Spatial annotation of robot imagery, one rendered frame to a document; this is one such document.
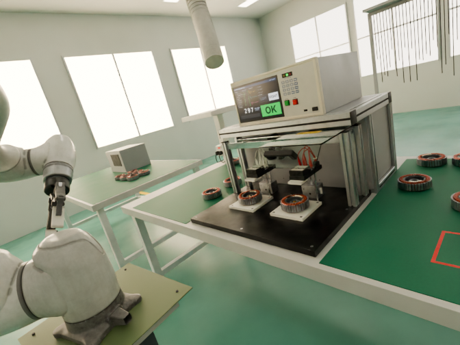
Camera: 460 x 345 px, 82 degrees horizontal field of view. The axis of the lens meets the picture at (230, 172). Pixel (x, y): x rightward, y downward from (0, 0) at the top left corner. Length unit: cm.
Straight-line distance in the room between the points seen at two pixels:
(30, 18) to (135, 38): 174
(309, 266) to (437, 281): 29
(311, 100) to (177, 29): 607
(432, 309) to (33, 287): 90
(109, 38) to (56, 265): 554
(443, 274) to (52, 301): 93
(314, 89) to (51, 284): 100
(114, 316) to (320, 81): 99
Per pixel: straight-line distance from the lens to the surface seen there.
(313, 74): 107
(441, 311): 76
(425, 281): 80
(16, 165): 114
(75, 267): 80
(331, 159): 124
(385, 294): 78
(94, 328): 88
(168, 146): 615
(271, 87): 117
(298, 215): 104
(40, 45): 570
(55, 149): 112
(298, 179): 110
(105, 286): 84
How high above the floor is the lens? 125
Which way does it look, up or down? 15 degrees down
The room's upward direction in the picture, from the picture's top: 14 degrees counter-clockwise
